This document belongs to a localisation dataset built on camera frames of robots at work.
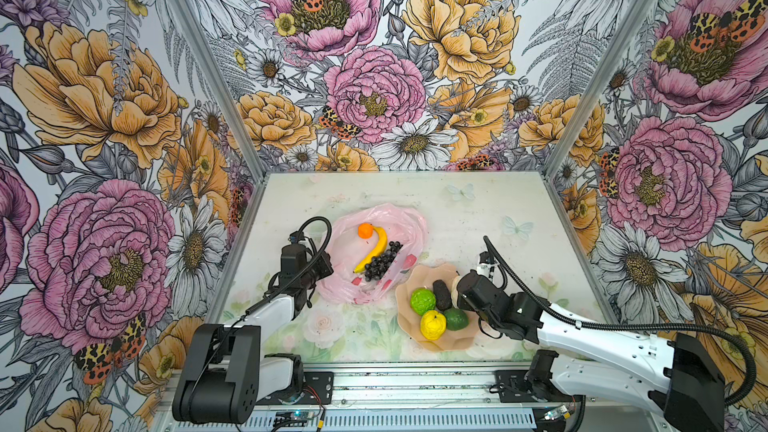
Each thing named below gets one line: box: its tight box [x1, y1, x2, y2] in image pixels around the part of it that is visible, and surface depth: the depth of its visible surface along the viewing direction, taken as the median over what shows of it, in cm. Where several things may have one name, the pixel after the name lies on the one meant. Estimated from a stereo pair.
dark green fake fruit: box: [444, 308, 469, 331], surface depth 81 cm
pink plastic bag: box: [317, 203, 429, 304], surface depth 96 cm
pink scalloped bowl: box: [395, 263, 480, 352], surface depth 83 cm
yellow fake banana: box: [353, 226, 388, 273], surface depth 101 cm
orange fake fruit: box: [357, 222, 373, 239], surface depth 103 cm
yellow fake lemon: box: [420, 310, 447, 341], surface depth 80 cm
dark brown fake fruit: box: [432, 279, 452, 311], surface depth 86 cm
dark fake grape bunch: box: [364, 240, 403, 282], surface depth 94 cm
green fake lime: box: [410, 287, 437, 316], surface depth 84 cm
